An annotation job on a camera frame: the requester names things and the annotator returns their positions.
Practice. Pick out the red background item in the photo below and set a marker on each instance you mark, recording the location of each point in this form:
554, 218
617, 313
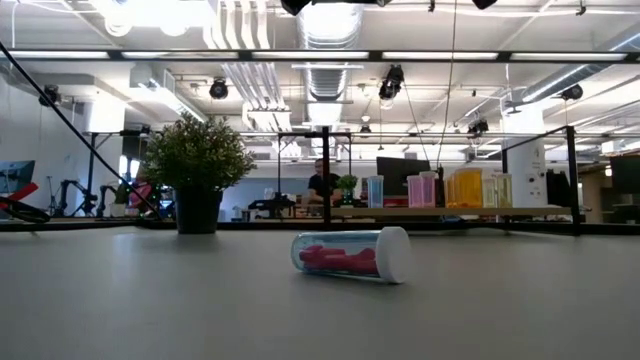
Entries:
22, 192

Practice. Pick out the green artificial plant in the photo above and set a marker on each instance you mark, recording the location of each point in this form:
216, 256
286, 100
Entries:
200, 150

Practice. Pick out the dark background screen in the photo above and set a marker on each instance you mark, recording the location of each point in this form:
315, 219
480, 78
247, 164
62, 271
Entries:
625, 175

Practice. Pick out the overhead light bar frame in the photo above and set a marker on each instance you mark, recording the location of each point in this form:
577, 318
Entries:
245, 55

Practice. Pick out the black table edge rail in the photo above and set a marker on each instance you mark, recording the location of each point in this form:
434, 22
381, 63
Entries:
450, 226

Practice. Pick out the small background potted plant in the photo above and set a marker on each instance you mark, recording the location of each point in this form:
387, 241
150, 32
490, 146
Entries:
347, 184

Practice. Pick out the black background monitor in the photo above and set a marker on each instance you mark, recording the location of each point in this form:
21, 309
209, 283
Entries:
395, 170

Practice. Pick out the black background stand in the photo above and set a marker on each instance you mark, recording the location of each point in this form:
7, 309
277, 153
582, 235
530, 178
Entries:
92, 170

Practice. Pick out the black ceiling mounted camera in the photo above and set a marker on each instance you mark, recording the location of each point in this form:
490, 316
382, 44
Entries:
391, 85

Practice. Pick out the light blue pill bottle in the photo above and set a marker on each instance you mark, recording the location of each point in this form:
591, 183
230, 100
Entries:
375, 192

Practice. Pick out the black plant pot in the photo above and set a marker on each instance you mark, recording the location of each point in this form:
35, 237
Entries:
197, 212

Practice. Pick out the white ceiling air duct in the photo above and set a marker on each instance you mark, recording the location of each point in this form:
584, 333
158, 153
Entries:
330, 30

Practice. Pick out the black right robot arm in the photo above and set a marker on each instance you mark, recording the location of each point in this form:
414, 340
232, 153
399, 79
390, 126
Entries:
295, 4

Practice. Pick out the person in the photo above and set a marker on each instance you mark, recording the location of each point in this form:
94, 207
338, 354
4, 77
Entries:
320, 185

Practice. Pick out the blue wall screen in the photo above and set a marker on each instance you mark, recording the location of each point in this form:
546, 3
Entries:
17, 172

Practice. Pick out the red background box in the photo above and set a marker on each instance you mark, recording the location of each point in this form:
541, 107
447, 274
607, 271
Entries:
395, 202

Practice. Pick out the black background robot arm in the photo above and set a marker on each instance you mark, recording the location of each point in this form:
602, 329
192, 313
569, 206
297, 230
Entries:
63, 197
104, 200

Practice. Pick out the clear bottle with red pills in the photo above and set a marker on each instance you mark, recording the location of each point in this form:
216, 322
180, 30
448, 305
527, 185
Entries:
345, 260

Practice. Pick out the black ceiling spotlight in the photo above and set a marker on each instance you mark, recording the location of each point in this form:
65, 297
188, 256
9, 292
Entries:
571, 92
50, 95
218, 90

